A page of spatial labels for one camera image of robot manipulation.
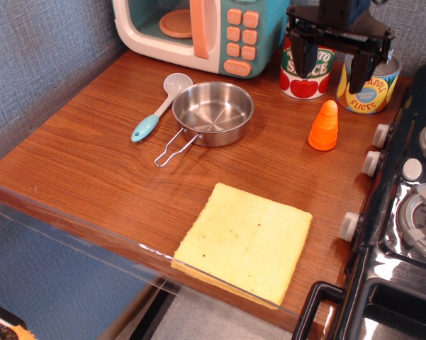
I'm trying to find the teal toy microwave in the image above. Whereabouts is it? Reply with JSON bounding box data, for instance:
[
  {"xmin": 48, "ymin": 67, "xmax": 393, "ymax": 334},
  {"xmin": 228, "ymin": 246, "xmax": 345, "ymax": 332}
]
[{"xmin": 112, "ymin": 0, "xmax": 290, "ymax": 79}]

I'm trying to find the white and teal spoon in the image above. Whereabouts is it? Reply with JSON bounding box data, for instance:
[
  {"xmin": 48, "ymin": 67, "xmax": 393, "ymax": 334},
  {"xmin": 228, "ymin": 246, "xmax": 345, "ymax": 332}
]
[{"xmin": 130, "ymin": 73, "xmax": 193, "ymax": 142}]

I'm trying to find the clear acrylic barrier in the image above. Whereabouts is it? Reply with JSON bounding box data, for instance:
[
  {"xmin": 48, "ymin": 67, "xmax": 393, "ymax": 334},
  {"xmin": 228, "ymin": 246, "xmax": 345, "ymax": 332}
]
[{"xmin": 0, "ymin": 181, "xmax": 301, "ymax": 324}]

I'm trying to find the pineapple slices can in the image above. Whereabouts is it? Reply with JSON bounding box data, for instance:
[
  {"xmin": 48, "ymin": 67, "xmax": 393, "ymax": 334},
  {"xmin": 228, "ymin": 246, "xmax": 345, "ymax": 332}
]
[{"xmin": 336, "ymin": 54, "xmax": 402, "ymax": 114}]

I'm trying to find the yellow sponge cloth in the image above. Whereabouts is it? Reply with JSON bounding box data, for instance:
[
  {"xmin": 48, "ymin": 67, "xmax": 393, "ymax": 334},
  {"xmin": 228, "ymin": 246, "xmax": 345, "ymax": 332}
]
[{"xmin": 171, "ymin": 183, "xmax": 313, "ymax": 310}]

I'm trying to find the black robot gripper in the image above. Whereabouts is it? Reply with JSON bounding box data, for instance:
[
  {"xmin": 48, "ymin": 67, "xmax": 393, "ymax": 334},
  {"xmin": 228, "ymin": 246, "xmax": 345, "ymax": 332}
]
[{"xmin": 286, "ymin": 1, "xmax": 396, "ymax": 94}]

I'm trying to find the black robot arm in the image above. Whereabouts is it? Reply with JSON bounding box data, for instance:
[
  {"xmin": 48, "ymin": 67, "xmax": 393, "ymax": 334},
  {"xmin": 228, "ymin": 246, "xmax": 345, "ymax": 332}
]
[{"xmin": 286, "ymin": 1, "xmax": 396, "ymax": 94}]

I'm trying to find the orange toy carrot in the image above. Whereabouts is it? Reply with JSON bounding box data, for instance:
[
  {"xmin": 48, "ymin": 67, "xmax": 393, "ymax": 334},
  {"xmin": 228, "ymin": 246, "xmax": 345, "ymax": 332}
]
[{"xmin": 308, "ymin": 100, "xmax": 339, "ymax": 151}]

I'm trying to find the black toy stove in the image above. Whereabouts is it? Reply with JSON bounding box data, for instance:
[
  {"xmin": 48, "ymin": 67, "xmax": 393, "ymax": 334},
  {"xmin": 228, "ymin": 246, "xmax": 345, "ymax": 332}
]
[{"xmin": 293, "ymin": 65, "xmax": 426, "ymax": 339}]

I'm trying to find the tomato sauce can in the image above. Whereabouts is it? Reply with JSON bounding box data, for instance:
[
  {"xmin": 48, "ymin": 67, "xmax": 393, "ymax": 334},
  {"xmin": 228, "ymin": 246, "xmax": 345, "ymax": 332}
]
[{"xmin": 279, "ymin": 35, "xmax": 335, "ymax": 100}]

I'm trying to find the small steel pan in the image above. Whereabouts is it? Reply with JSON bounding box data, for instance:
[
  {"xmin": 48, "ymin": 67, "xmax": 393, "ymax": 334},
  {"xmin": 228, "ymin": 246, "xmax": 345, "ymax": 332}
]
[{"xmin": 154, "ymin": 81, "xmax": 254, "ymax": 168}]

